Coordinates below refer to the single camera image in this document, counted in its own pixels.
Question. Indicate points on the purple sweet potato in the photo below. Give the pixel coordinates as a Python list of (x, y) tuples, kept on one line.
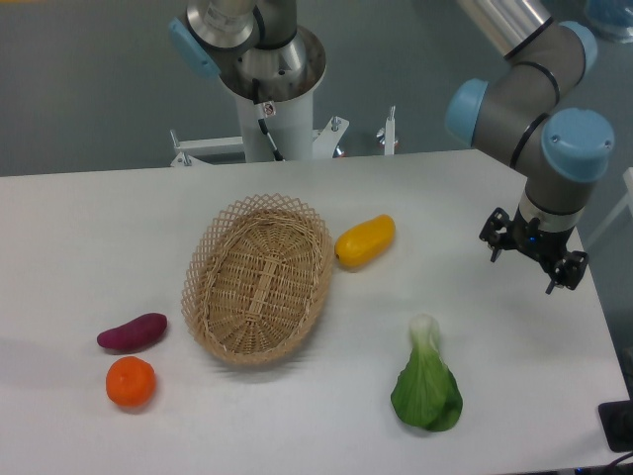
[(136, 334)]

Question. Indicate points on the black device at edge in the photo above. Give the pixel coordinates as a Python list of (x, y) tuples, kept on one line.
[(616, 421)]

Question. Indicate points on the green bok choy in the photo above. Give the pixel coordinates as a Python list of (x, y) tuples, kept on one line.
[(426, 394)]

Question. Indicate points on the white frame right edge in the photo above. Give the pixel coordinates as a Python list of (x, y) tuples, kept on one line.
[(624, 203)]

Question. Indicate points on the orange tangerine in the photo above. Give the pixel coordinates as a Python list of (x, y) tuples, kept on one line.
[(130, 382)]

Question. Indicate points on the yellow mango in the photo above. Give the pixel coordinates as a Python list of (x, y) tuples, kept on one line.
[(366, 241)]

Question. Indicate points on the blue object top right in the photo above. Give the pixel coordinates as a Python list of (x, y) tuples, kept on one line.
[(611, 18)]

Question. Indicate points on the woven wicker basket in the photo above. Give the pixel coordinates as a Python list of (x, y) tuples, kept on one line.
[(258, 279)]

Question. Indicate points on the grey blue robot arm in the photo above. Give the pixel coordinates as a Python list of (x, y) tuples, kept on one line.
[(517, 120)]

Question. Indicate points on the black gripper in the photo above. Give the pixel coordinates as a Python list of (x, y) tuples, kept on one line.
[(566, 269)]

